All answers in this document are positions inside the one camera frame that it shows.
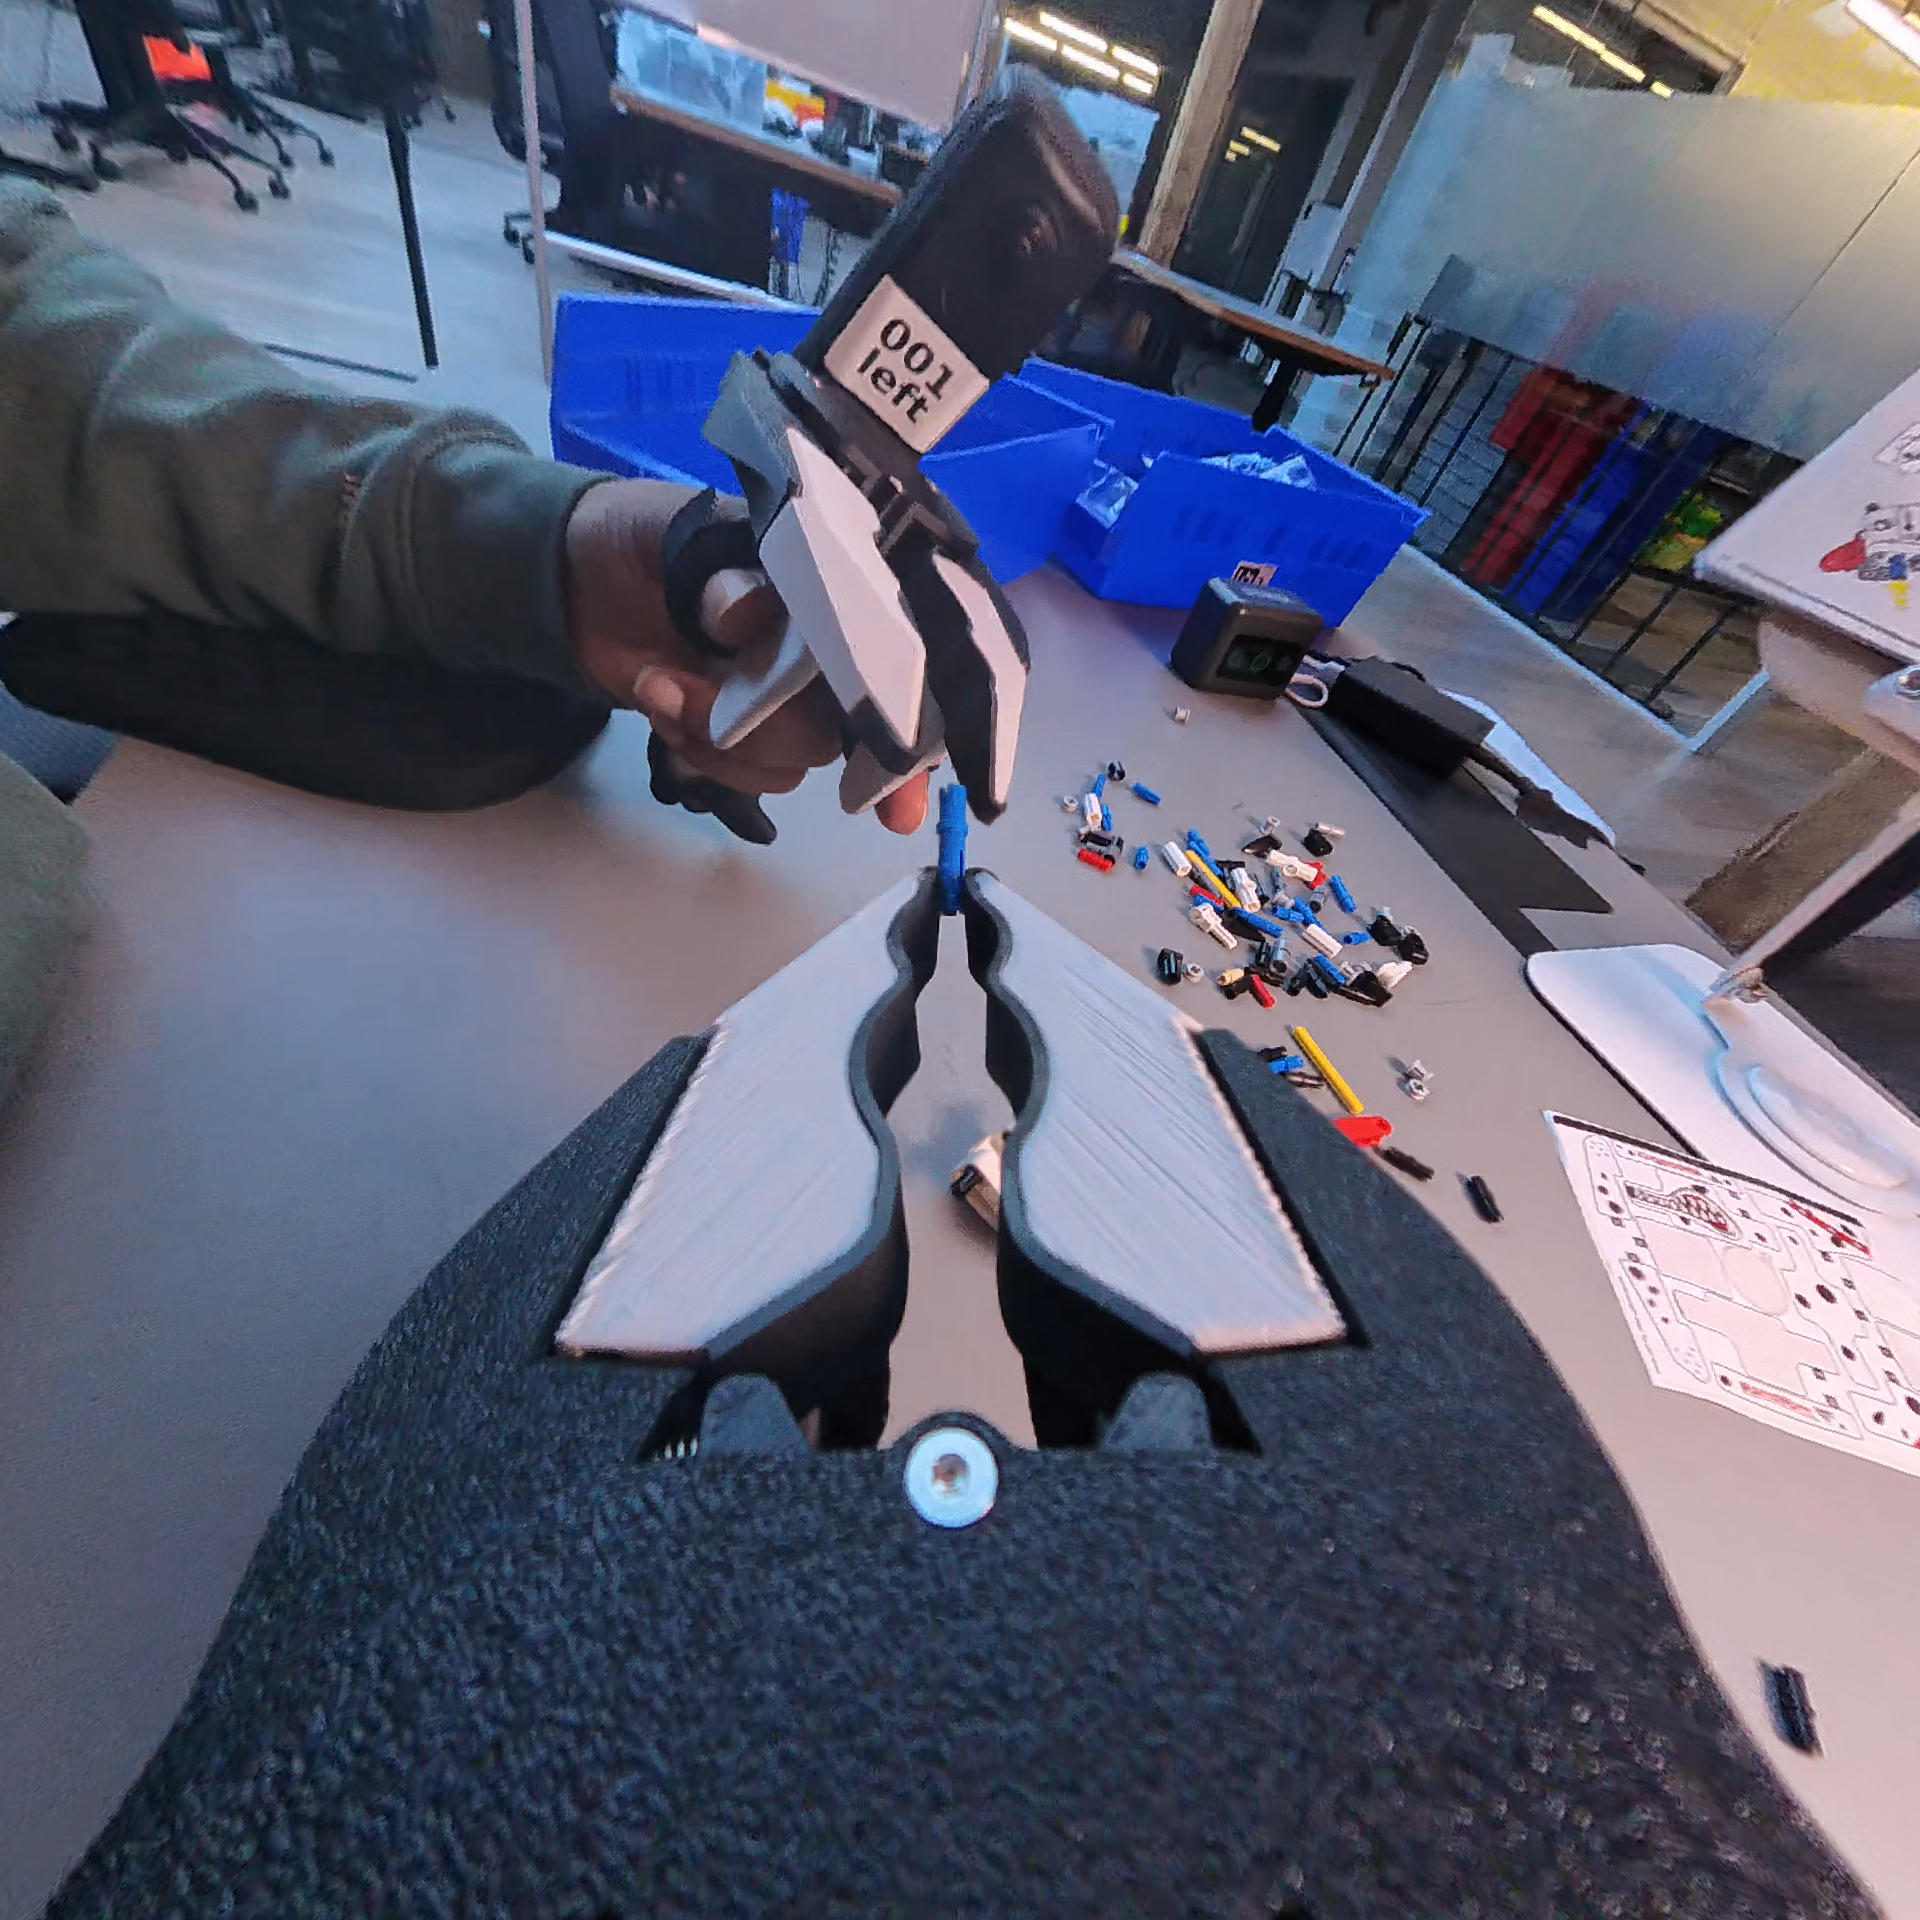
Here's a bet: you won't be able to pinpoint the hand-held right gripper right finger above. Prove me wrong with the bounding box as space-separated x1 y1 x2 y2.
960 870 1353 1387

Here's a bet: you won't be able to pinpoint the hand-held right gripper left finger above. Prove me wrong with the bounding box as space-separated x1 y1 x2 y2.
560 870 953 1387

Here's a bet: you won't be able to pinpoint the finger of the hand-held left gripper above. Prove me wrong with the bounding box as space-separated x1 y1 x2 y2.
900 542 1038 827
751 449 937 789

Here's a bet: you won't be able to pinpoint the pile of small toy bricks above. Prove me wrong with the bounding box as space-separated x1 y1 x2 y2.
1065 757 1434 1187

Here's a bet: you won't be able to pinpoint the instruction booklet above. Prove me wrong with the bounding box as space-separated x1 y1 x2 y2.
1776 375 1920 668

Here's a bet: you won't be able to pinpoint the grey desk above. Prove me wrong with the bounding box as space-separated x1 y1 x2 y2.
0 601 1920 1920

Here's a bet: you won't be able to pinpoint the person's left hand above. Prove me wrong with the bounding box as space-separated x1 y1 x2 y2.
565 476 937 841

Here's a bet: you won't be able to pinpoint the black device with green screen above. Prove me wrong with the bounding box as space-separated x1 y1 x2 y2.
1169 576 1328 697

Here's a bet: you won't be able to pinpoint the white document stand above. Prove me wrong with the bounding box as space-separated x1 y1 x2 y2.
1525 601 1920 1216

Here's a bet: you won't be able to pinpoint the printed instruction sheet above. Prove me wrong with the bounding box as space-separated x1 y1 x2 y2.
1544 1111 1920 1479

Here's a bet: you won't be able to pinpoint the stack of coloured crates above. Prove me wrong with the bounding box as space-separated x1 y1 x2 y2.
1465 360 1728 616

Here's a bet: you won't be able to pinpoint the black office chair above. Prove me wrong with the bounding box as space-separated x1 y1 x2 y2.
45 0 332 212

